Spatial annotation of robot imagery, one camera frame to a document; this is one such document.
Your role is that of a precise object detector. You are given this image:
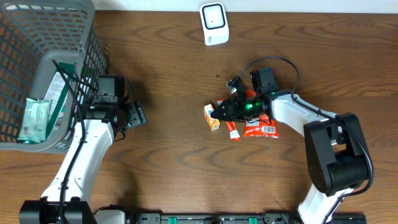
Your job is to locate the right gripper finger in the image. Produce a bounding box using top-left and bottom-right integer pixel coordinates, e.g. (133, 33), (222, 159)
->
(211, 112), (231, 121)
(211, 99), (230, 116)

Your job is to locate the red and white snack packet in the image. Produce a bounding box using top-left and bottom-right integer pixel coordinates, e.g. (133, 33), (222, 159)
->
(216, 98), (242, 143)

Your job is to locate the orange and white snack packet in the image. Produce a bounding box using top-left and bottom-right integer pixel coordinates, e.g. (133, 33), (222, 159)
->
(203, 104), (220, 131)

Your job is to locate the red snack bag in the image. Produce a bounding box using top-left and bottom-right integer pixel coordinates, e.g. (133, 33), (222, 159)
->
(243, 89), (279, 139)

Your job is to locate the light green wipes pack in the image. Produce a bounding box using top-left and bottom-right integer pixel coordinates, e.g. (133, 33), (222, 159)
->
(17, 98), (52, 143)

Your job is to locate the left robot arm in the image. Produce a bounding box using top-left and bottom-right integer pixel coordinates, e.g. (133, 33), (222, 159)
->
(19, 75), (146, 224)

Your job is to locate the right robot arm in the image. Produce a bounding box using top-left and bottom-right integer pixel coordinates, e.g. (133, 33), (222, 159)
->
(210, 67), (374, 223)

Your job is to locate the white barcode scanner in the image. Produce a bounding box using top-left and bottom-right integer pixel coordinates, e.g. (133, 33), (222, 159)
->
(199, 2), (229, 46)

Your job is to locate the green and white flat package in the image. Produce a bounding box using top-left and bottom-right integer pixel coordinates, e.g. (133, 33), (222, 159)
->
(44, 71), (68, 139)

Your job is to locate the grey plastic mesh basket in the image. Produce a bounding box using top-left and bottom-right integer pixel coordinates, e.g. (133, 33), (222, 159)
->
(1, 0), (107, 154)

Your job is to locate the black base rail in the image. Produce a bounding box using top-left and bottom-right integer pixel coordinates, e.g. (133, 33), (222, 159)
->
(133, 212), (368, 224)

